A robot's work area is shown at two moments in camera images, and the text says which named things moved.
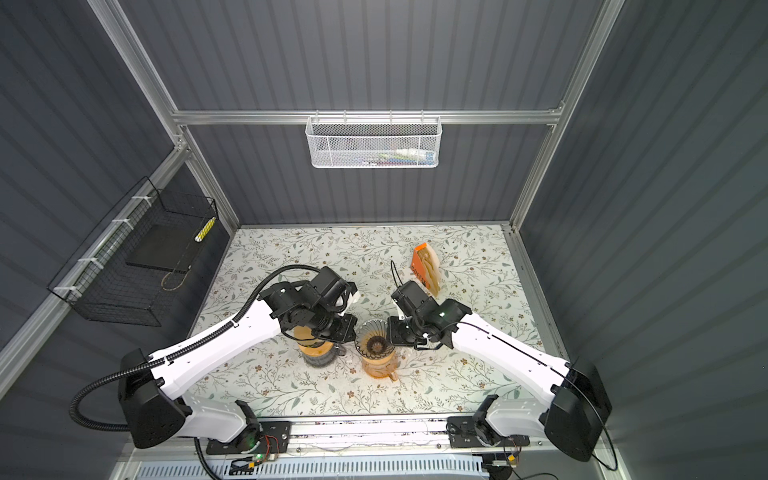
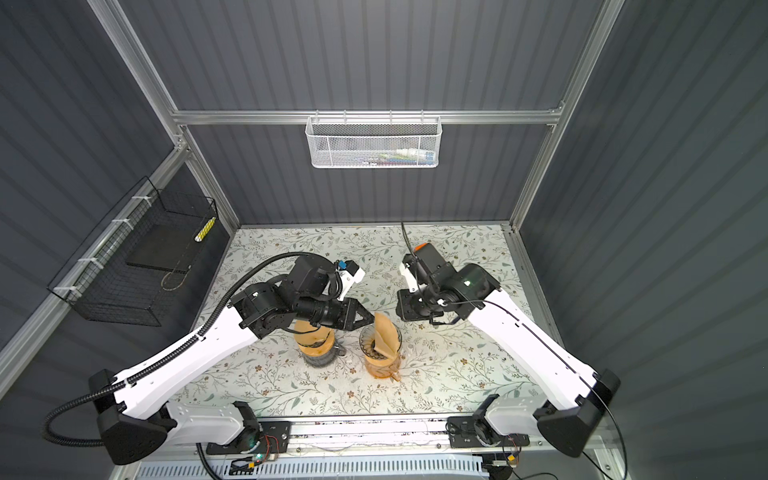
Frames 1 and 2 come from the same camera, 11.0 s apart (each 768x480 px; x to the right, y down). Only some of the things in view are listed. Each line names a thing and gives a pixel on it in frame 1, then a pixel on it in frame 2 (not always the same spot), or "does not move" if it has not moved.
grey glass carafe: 322,361 does not move
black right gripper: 393,336 to 403,310
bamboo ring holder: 318,351 does not move
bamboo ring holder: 380,361 does not move
